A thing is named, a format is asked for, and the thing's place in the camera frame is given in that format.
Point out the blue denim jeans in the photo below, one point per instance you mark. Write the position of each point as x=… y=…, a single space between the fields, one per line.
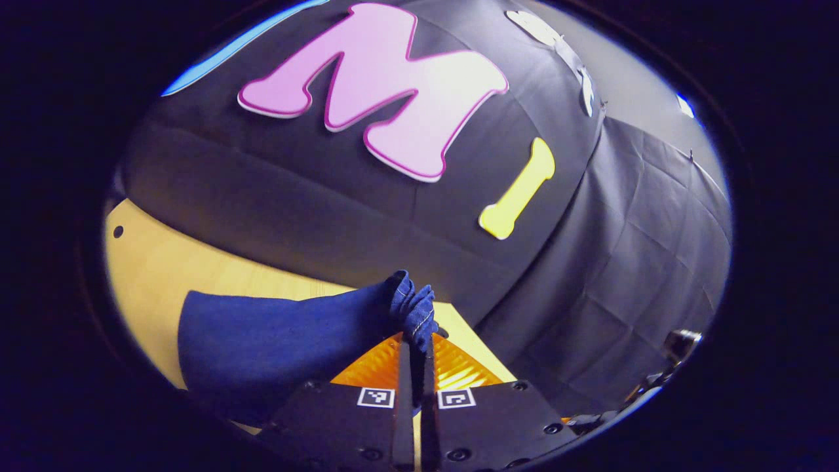
x=262 y=347

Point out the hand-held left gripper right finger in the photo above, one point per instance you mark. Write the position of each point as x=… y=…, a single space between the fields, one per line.
x=428 y=419

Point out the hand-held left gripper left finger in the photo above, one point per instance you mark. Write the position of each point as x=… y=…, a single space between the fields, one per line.
x=404 y=406

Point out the black backdrop cloth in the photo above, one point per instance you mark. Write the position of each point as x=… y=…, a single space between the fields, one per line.
x=623 y=249

